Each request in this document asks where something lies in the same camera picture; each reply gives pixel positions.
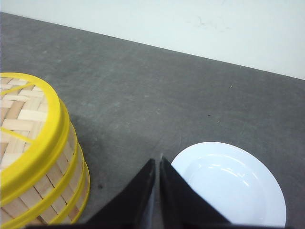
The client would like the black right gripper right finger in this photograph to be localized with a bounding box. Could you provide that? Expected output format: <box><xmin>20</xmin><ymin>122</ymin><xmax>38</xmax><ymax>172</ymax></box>
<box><xmin>159</xmin><ymin>157</ymin><xmax>231</xmax><ymax>226</ymax></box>

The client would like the bamboo steamer basket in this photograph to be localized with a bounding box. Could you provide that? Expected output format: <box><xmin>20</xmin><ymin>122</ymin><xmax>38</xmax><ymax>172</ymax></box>
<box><xmin>0</xmin><ymin>100</ymin><xmax>78</xmax><ymax>206</ymax></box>
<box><xmin>49</xmin><ymin>162</ymin><xmax>90</xmax><ymax>224</ymax></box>
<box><xmin>26</xmin><ymin>143</ymin><xmax>85</xmax><ymax>226</ymax></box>

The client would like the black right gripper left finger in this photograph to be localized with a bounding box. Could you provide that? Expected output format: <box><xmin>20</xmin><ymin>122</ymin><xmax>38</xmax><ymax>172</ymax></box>
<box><xmin>86</xmin><ymin>159</ymin><xmax>156</xmax><ymax>226</ymax></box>

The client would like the woven bamboo steamer lid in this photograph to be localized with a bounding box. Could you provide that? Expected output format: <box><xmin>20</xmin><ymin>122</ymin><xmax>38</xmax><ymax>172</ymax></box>
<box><xmin>0</xmin><ymin>73</ymin><xmax>68</xmax><ymax>182</ymax></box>

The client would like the white plate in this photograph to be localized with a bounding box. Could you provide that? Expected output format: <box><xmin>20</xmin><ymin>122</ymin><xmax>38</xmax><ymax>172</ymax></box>
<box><xmin>171</xmin><ymin>142</ymin><xmax>286</xmax><ymax>228</ymax></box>

